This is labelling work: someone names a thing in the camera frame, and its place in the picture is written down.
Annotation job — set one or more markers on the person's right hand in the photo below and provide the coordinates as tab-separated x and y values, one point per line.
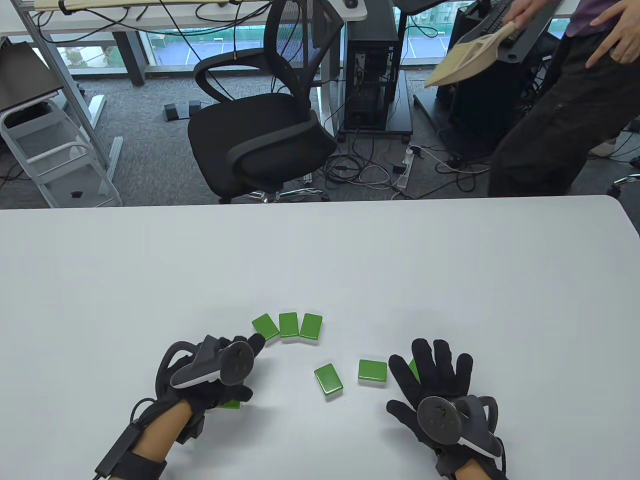
440	372

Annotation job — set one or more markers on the person's left hand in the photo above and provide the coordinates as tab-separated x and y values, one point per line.
220	395

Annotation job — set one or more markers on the single green-backed mahjong tile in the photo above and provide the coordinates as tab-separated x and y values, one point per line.
231	404

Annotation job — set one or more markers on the set of green mahjong tiles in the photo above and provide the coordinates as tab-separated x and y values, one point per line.
288	325

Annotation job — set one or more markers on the person's left forearm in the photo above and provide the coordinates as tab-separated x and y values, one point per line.
160	432

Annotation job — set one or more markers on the black forearm sensor box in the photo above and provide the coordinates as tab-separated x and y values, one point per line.
117	452

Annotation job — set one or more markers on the person's right forearm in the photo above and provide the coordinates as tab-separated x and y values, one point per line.
472	472

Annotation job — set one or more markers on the grey round hand controller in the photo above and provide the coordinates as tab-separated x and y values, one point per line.
440	420
237	362

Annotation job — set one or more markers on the white power strip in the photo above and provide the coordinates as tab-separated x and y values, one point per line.
404	172

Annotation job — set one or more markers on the black rolling tower base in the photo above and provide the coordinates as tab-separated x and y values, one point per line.
400	120

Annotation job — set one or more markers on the black computer stand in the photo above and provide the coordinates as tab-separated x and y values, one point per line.
425	110

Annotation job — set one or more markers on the white step stool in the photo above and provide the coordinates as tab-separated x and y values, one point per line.
55	187

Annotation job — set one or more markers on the chrome chair base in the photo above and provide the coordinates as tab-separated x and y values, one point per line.
625	181

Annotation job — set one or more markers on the black mesh office chair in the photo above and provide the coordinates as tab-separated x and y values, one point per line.
260	130

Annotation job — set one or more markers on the grey foot pedal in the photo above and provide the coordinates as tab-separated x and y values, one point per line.
171	111
194	106

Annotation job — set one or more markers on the black keyboard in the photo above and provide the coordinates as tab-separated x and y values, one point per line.
500	11

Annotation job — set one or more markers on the dark brown board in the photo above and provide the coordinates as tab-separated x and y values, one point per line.
25	75

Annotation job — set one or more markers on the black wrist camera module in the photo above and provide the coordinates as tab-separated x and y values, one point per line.
445	457
192	430

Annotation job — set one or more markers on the black open-frame computer tower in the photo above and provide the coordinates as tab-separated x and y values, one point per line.
475	115

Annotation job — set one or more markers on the aluminium frame post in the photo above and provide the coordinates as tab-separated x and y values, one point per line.
69	92

